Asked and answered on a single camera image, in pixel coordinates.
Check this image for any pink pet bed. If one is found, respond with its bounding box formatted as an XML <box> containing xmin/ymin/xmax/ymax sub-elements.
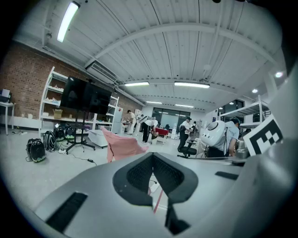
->
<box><xmin>101</xmin><ymin>126</ymin><xmax>149</xmax><ymax>163</ymax></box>

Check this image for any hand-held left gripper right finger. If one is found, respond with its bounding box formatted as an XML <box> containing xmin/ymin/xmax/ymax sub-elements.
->
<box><xmin>152</xmin><ymin>152</ymin><xmax>199</xmax><ymax>236</ymax></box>

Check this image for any ceiling tube light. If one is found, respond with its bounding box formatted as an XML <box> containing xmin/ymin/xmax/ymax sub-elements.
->
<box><xmin>174</xmin><ymin>81</ymin><xmax>210</xmax><ymax>89</ymax></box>
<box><xmin>57</xmin><ymin>1</ymin><xmax>81</xmax><ymax>43</ymax></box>
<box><xmin>124</xmin><ymin>81</ymin><xmax>150</xmax><ymax>87</ymax></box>

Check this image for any black office chair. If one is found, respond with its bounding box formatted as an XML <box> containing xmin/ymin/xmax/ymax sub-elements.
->
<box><xmin>177</xmin><ymin>140</ymin><xmax>197</xmax><ymax>159</ymax></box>

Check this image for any white refrigerator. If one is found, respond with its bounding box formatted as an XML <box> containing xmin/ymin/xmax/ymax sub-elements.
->
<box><xmin>111</xmin><ymin>107</ymin><xmax>123</xmax><ymax>134</ymax></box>

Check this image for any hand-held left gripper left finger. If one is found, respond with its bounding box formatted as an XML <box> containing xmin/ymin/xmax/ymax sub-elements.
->
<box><xmin>112</xmin><ymin>152</ymin><xmax>155</xmax><ymax>207</ymax></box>

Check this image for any black helmet headset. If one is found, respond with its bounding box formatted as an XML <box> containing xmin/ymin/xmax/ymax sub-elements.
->
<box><xmin>53</xmin><ymin>126</ymin><xmax>66</xmax><ymax>142</ymax></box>
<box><xmin>26</xmin><ymin>138</ymin><xmax>47</xmax><ymax>163</ymax></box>
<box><xmin>43</xmin><ymin>130</ymin><xmax>58</xmax><ymax>152</ymax></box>

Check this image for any white desk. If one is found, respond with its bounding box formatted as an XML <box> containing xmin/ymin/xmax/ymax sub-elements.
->
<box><xmin>0</xmin><ymin>102</ymin><xmax>16</xmax><ymax>136</ymax></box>

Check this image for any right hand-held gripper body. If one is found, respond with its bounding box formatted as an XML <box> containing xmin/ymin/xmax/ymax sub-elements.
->
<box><xmin>243</xmin><ymin>114</ymin><xmax>284</xmax><ymax>157</ymax></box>

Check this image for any white low wheeled cabinet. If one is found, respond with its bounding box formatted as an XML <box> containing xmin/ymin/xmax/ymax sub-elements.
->
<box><xmin>88</xmin><ymin>129</ymin><xmax>110</xmax><ymax>148</ymax></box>

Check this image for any black television screen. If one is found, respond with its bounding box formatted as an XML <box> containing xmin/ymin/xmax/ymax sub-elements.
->
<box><xmin>60</xmin><ymin>76</ymin><xmax>113</xmax><ymax>116</ymax></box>

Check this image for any white round backpack device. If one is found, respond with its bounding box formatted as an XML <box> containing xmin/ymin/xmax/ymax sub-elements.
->
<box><xmin>200</xmin><ymin>120</ymin><xmax>226</xmax><ymax>147</ymax></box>

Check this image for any black backpack green trim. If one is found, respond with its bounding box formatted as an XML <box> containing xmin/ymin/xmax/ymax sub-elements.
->
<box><xmin>64</xmin><ymin>126</ymin><xmax>75</xmax><ymax>140</ymax></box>

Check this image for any black wheeled television stand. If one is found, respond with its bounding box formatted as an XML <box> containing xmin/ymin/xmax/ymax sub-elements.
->
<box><xmin>66</xmin><ymin>109</ymin><xmax>96</xmax><ymax>155</ymax></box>

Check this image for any white shelving unit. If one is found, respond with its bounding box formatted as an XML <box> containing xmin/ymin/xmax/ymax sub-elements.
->
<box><xmin>39</xmin><ymin>66</ymin><xmax>120</xmax><ymax>138</ymax></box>

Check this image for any white metal rack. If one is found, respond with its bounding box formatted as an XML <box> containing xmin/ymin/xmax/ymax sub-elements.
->
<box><xmin>220</xmin><ymin>95</ymin><xmax>272</xmax><ymax>131</ymax></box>

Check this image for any red covered table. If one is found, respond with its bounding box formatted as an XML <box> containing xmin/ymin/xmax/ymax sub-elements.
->
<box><xmin>155</xmin><ymin>127</ymin><xmax>169</xmax><ymax>140</ymax></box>

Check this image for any ceiling air conditioner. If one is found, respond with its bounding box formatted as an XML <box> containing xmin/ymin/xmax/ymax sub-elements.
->
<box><xmin>85</xmin><ymin>60</ymin><xmax>119</xmax><ymax>85</ymax></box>

